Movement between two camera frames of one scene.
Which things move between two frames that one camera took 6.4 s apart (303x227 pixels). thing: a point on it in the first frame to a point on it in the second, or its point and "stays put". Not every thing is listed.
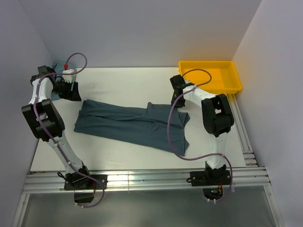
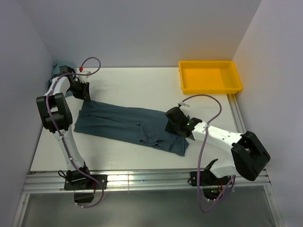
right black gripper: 180,104 to 169,128
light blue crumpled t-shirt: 59,67 stays put
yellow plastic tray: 225,79 stays put
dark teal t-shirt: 139,123 stays put
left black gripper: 74,95 to 85,95
